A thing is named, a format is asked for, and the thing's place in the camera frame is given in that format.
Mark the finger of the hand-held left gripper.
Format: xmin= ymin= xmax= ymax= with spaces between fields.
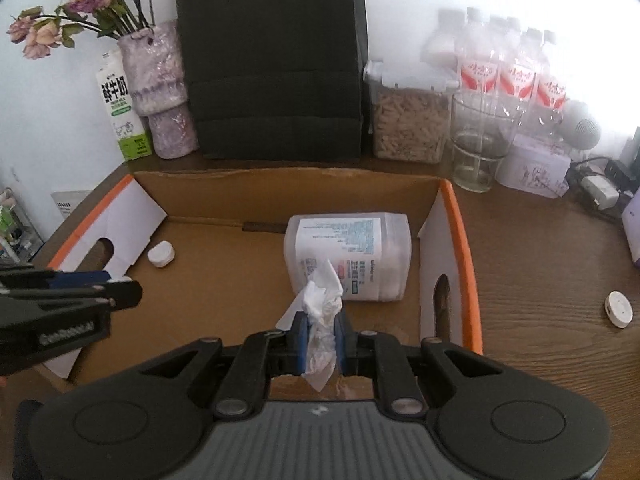
xmin=0 ymin=280 xmax=144 ymax=329
xmin=0 ymin=266 xmax=111 ymax=291

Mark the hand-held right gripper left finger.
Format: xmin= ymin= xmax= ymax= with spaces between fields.
xmin=140 ymin=312 xmax=313 ymax=419

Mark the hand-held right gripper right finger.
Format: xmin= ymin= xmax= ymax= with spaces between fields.
xmin=334 ymin=312 xmax=501 ymax=419

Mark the white tissue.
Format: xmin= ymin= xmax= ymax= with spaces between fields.
xmin=276 ymin=258 xmax=347 ymax=392

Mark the orange red cardboard box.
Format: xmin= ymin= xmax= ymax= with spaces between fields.
xmin=31 ymin=167 xmax=486 ymax=396

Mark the wooden desktop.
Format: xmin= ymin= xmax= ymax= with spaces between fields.
xmin=0 ymin=152 xmax=640 ymax=476

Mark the white jar lid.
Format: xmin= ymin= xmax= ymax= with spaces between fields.
xmin=147 ymin=241 xmax=176 ymax=269

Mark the white printed card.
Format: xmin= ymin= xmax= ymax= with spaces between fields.
xmin=50 ymin=190 xmax=94 ymax=219

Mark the white labelled plastic canister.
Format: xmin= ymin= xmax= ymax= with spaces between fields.
xmin=283 ymin=213 xmax=412 ymax=304

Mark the green white milk carton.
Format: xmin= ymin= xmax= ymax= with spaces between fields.
xmin=95 ymin=50 xmax=151 ymax=163

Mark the purple textured vase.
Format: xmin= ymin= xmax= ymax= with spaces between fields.
xmin=117 ymin=22 xmax=199 ymax=159

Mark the clear food storage container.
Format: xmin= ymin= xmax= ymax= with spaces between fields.
xmin=362 ymin=60 xmax=459 ymax=165

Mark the clear drinking glass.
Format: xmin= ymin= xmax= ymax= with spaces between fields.
xmin=450 ymin=91 xmax=521 ymax=194

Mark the white floral tin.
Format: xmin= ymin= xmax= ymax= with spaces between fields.
xmin=495 ymin=135 xmax=574 ymax=199

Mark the black paper bag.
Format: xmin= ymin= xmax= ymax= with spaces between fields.
xmin=174 ymin=0 xmax=370 ymax=160

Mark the small white round device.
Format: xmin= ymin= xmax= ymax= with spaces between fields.
xmin=603 ymin=291 xmax=635 ymax=330

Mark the purple tissue box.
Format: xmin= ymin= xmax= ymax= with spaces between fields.
xmin=621 ymin=195 xmax=640 ymax=268

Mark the white round speaker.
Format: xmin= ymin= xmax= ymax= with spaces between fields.
xmin=560 ymin=100 xmax=604 ymax=151

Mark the pack of water bottles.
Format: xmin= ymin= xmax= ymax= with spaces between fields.
xmin=422 ymin=6 xmax=571 ymax=147

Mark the black power adapter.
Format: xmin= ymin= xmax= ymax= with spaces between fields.
xmin=605 ymin=157 xmax=637 ymax=194

